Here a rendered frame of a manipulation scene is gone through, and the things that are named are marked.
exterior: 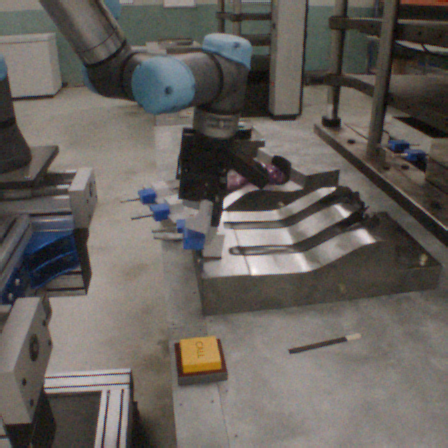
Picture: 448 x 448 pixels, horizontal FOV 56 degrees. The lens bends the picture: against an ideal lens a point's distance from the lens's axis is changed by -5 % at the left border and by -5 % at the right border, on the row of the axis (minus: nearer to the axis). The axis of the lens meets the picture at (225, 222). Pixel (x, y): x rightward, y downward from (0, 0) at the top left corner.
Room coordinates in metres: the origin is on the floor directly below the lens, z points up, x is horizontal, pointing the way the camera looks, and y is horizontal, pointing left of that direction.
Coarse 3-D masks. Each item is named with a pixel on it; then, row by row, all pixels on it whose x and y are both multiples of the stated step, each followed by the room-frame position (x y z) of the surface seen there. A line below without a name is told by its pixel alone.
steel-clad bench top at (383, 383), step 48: (432, 240) 0.94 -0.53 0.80; (192, 288) 0.74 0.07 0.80; (192, 336) 0.59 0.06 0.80; (240, 336) 0.60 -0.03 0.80; (288, 336) 0.59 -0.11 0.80; (336, 336) 0.59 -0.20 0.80; (384, 336) 0.59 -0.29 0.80; (432, 336) 0.58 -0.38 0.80; (240, 384) 0.48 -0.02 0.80; (288, 384) 0.48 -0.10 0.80; (336, 384) 0.48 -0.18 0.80; (384, 384) 0.48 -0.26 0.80; (432, 384) 0.47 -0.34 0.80; (192, 432) 0.39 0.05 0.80; (240, 432) 0.39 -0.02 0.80; (288, 432) 0.39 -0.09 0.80; (336, 432) 0.39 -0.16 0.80; (384, 432) 0.39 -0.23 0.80; (432, 432) 0.38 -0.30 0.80
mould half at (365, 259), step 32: (320, 192) 0.94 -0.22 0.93; (320, 224) 0.82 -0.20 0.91; (384, 224) 0.91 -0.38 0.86; (192, 256) 0.85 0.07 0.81; (224, 256) 0.72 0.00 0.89; (256, 256) 0.73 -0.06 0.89; (288, 256) 0.73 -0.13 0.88; (320, 256) 0.72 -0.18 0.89; (352, 256) 0.70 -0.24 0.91; (384, 256) 0.71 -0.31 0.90; (416, 256) 0.77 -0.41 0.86; (224, 288) 0.66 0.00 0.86; (256, 288) 0.67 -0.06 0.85; (288, 288) 0.68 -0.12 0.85; (320, 288) 0.69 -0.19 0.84; (352, 288) 0.70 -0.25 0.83; (384, 288) 0.71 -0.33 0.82; (416, 288) 0.72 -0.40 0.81
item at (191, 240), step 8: (184, 232) 0.72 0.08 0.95; (192, 232) 0.72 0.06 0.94; (224, 232) 0.72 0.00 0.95; (184, 240) 0.70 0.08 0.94; (192, 240) 0.71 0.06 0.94; (200, 240) 0.71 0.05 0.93; (216, 240) 0.71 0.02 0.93; (184, 248) 0.71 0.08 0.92; (192, 248) 0.71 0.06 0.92; (200, 248) 0.71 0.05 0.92; (208, 248) 0.71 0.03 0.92; (216, 248) 0.71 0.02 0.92; (208, 256) 0.71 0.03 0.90; (216, 256) 0.71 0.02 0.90
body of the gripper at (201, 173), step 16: (192, 128) 0.71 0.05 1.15; (192, 144) 0.68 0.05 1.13; (208, 144) 0.67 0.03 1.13; (224, 144) 0.68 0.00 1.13; (192, 160) 0.69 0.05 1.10; (208, 160) 0.70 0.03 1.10; (176, 176) 0.74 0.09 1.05; (192, 176) 0.67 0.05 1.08; (208, 176) 0.68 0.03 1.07; (224, 176) 0.69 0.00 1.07; (192, 192) 0.68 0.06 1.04; (208, 192) 0.69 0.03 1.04
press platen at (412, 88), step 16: (336, 80) 2.00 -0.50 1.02; (352, 80) 1.94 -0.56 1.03; (368, 80) 1.89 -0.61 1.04; (400, 80) 1.92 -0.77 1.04; (416, 80) 1.94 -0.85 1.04; (432, 80) 1.96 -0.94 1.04; (400, 96) 1.56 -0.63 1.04; (416, 96) 1.57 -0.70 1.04; (432, 96) 1.58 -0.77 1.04; (416, 112) 1.44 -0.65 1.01; (432, 112) 1.35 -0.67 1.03
